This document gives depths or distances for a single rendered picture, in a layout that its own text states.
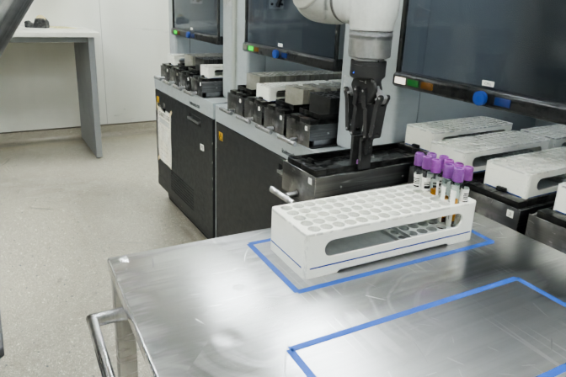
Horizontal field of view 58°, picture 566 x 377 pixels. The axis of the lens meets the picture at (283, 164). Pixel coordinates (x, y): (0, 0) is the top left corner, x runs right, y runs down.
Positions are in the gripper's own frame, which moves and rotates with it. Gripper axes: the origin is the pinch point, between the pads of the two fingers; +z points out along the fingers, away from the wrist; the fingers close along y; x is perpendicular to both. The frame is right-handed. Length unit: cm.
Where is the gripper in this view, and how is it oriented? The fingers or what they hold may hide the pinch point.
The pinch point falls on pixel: (360, 151)
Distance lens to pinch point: 115.0
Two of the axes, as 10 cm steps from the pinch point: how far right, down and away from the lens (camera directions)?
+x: -8.7, 1.2, -4.9
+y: -5.0, -2.8, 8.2
